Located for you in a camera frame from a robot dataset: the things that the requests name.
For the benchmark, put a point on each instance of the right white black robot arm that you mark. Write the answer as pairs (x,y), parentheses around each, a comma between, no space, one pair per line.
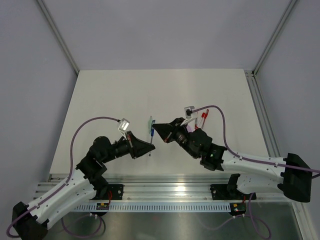
(289,176)

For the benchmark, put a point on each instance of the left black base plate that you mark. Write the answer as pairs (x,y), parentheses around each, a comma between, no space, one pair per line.
(113,192)

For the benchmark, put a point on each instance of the left aluminium frame post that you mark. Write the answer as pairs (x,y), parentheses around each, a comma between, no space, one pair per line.
(57,35)

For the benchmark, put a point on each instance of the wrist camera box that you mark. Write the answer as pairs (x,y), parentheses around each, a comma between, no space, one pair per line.
(190,115)
(123,126)

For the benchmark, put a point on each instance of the blue ballpoint pen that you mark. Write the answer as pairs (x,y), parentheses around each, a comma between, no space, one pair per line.
(151,140)

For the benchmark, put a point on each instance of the clear red-tipped pen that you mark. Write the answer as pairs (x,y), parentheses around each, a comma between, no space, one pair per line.
(201,120)

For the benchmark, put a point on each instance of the pink highlighter cap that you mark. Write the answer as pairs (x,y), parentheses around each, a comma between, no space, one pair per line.
(189,128)

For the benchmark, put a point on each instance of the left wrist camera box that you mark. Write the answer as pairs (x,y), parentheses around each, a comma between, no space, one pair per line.
(123,126)

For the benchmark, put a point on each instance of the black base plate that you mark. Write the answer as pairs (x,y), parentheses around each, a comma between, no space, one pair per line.
(229,191)
(113,192)

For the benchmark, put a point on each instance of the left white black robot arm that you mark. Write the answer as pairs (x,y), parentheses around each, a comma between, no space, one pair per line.
(33,220)

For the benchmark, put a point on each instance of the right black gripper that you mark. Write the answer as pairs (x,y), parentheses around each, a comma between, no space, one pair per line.
(168,131)

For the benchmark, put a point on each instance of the white slotted cable duct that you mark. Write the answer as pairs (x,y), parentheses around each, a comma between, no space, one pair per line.
(160,207)

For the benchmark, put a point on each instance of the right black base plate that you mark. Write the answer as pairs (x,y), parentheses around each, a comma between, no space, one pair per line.
(229,191)

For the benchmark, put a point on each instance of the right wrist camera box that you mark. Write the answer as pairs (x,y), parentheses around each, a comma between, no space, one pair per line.
(190,115)

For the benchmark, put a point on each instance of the right aluminium side rail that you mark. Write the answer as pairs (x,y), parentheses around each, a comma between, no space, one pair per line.
(268,133)

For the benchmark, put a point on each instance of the green highlighter marker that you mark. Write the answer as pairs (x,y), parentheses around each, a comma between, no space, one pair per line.
(150,123)

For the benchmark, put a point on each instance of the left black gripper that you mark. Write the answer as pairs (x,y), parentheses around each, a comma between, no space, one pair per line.
(136,147)

